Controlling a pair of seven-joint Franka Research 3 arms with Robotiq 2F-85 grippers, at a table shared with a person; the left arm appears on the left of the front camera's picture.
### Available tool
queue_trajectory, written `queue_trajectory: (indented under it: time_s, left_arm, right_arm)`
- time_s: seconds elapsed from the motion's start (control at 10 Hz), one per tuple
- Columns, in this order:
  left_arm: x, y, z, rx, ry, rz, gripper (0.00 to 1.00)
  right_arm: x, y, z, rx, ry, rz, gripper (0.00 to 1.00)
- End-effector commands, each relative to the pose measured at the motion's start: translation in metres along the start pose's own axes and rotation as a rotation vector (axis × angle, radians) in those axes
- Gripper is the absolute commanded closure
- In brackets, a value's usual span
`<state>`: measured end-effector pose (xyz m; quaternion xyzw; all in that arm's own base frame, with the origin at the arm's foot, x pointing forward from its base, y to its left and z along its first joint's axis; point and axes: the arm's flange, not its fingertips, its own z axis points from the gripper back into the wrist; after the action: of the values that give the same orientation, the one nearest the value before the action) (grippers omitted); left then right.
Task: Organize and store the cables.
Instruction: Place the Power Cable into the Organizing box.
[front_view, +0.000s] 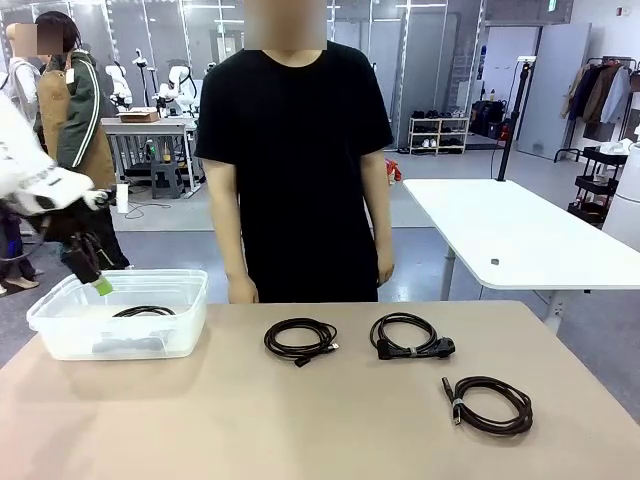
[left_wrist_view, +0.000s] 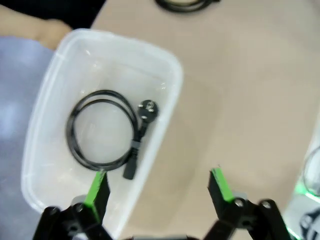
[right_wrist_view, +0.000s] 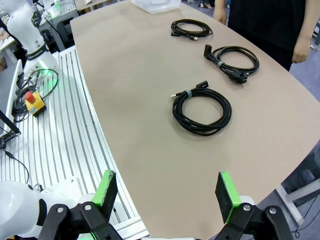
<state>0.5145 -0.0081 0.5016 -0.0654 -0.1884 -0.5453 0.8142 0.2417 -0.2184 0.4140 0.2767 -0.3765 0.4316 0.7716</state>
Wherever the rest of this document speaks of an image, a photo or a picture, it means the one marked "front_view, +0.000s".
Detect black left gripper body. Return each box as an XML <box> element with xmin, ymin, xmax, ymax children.
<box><xmin>44</xmin><ymin>202</ymin><xmax>101</xmax><ymax>249</ymax></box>

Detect thin black power cable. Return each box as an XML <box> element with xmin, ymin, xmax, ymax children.
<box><xmin>93</xmin><ymin>304</ymin><xmax>179</xmax><ymax>354</ymax></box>

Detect black USB extension cable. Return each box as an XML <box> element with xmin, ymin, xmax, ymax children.
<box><xmin>263</xmin><ymin>317</ymin><xmax>342</xmax><ymax>370</ymax></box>

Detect thick black power cable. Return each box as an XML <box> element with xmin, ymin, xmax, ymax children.
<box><xmin>369</xmin><ymin>312</ymin><xmax>457</xmax><ymax>362</ymax></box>

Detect black USB charging cable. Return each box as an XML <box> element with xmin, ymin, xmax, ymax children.
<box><xmin>439</xmin><ymin>375</ymin><xmax>535</xmax><ymax>441</ymax></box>

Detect person's right forearm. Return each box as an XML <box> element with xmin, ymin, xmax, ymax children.
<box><xmin>208</xmin><ymin>199</ymin><xmax>250</xmax><ymax>279</ymax></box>

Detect person's left forearm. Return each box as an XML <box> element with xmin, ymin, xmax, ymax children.
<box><xmin>367</xmin><ymin>199</ymin><xmax>395</xmax><ymax>254</ymax></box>

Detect person's right hand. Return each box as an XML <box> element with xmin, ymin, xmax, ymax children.
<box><xmin>227</xmin><ymin>273</ymin><xmax>260</xmax><ymax>305</ymax></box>

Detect person's left hand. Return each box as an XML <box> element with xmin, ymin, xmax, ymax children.
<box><xmin>375</xmin><ymin>248</ymin><xmax>396</xmax><ymax>286</ymax></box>

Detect beige shoe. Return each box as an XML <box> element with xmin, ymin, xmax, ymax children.
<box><xmin>2</xmin><ymin>273</ymin><xmax>40</xmax><ymax>291</ymax></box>

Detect grey step stool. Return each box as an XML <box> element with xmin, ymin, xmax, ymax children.
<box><xmin>149</xmin><ymin>160</ymin><xmax>182</xmax><ymax>200</ymax></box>

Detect person in brown apron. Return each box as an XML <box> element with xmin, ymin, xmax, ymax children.
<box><xmin>30</xmin><ymin>10</ymin><xmax>132</xmax><ymax>271</ymax></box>

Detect clear plastic storage box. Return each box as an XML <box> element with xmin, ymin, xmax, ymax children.
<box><xmin>25</xmin><ymin>268</ymin><xmax>210</xmax><ymax>361</ymax></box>

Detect workbench with white legs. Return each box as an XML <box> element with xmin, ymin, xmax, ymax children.
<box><xmin>101</xmin><ymin>115</ymin><xmax>201</xmax><ymax>194</ymax></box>

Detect brown cardboard box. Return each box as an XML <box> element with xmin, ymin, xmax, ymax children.
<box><xmin>116</xmin><ymin>110</ymin><xmax>160</xmax><ymax>124</ymax></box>

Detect figure in white top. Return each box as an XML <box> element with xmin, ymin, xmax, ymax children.
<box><xmin>4</xmin><ymin>22</ymin><xmax>42</xmax><ymax>131</ymax></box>

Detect person in black t-shirt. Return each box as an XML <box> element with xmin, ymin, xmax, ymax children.
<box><xmin>193</xmin><ymin>0</ymin><xmax>396</xmax><ymax>305</ymax></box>

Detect wooden shoe rack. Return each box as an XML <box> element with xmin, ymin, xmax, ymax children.
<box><xmin>408</xmin><ymin>115</ymin><xmax>471</xmax><ymax>156</ymax></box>

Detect white table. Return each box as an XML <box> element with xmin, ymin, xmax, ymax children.
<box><xmin>402</xmin><ymin>178</ymin><xmax>640</xmax><ymax>334</ymax></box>

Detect black bags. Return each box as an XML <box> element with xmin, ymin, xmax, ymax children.
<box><xmin>470</xmin><ymin>99</ymin><xmax>507</xmax><ymax>140</ymax></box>

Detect grey partition panel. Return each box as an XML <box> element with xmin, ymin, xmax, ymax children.
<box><xmin>516</xmin><ymin>22</ymin><xmax>592</xmax><ymax>161</ymax></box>

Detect black utility cart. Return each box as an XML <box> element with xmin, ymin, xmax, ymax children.
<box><xmin>567</xmin><ymin>145</ymin><xmax>629</xmax><ymax>226</ymax></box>

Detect clothes rack with coats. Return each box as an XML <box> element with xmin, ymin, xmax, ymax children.
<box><xmin>559</xmin><ymin>55</ymin><xmax>640</xmax><ymax>164</ymax></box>

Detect black camera pole stand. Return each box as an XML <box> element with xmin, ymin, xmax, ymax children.
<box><xmin>496</xmin><ymin>55</ymin><xmax>537</xmax><ymax>182</ymax></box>

